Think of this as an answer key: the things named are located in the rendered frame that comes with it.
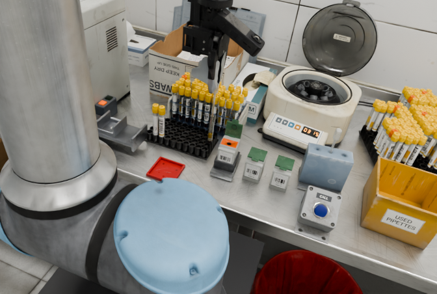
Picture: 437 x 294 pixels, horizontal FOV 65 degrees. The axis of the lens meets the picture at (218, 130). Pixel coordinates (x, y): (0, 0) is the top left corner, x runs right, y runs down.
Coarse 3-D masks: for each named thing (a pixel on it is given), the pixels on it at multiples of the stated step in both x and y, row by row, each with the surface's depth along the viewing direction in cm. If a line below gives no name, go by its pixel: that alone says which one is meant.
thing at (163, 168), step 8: (160, 160) 84; (168, 160) 83; (152, 168) 81; (160, 168) 82; (168, 168) 82; (176, 168) 82; (152, 176) 79; (160, 176) 80; (168, 176) 80; (176, 176) 79
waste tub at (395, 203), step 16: (384, 160) 78; (384, 176) 80; (400, 176) 78; (416, 176) 77; (432, 176) 75; (368, 192) 77; (384, 192) 82; (400, 192) 80; (416, 192) 79; (432, 192) 76; (368, 208) 72; (384, 208) 69; (400, 208) 68; (416, 208) 66; (432, 208) 73; (368, 224) 73; (384, 224) 71; (400, 224) 70; (416, 224) 68; (432, 224) 67; (400, 240) 72; (416, 240) 70
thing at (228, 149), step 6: (222, 138) 81; (228, 138) 82; (234, 138) 82; (222, 144) 79; (228, 144) 81; (234, 144) 80; (222, 150) 79; (228, 150) 79; (234, 150) 79; (222, 156) 80; (228, 156) 80; (234, 156) 79; (228, 162) 80
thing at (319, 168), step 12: (312, 144) 79; (312, 156) 77; (324, 156) 76; (336, 156) 76; (348, 156) 77; (300, 168) 83; (312, 168) 79; (324, 168) 78; (336, 168) 77; (348, 168) 76; (300, 180) 82; (312, 180) 81; (324, 180) 80; (336, 180) 79; (336, 192) 80
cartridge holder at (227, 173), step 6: (240, 156) 86; (216, 162) 81; (222, 162) 81; (234, 162) 81; (216, 168) 82; (222, 168) 82; (228, 168) 81; (234, 168) 82; (210, 174) 82; (216, 174) 81; (222, 174) 80; (228, 174) 81; (228, 180) 81
